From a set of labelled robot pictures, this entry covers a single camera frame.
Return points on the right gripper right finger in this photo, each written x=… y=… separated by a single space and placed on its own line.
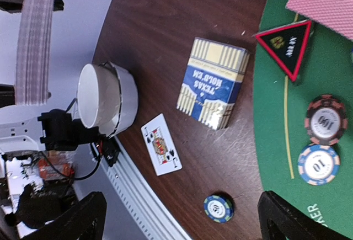
x=280 y=220

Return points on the white scalloped plate stack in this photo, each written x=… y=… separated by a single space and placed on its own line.
x=112 y=100

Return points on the face-up jack card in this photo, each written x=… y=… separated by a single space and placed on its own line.
x=160 y=146

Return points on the blue white chips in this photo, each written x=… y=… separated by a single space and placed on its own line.
x=318 y=164

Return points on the red backed card deck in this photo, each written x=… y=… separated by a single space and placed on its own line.
x=33 y=50

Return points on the red card being dealt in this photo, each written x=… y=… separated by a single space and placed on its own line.
x=334 y=14

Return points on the blue gold card box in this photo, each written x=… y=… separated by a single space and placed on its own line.
x=212 y=82

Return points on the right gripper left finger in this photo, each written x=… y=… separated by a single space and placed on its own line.
x=85 y=220

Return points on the white ceramic bowl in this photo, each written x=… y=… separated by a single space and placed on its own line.
x=90 y=97

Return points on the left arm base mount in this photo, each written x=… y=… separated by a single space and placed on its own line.
x=63 y=133

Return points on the green poker chip stack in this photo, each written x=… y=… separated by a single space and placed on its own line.
x=219 y=207

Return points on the orange chips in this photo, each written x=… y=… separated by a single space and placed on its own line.
x=326 y=120

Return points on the triangular all-in button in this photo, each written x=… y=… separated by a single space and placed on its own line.
x=287 y=45

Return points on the round green poker mat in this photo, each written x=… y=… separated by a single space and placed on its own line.
x=280 y=135

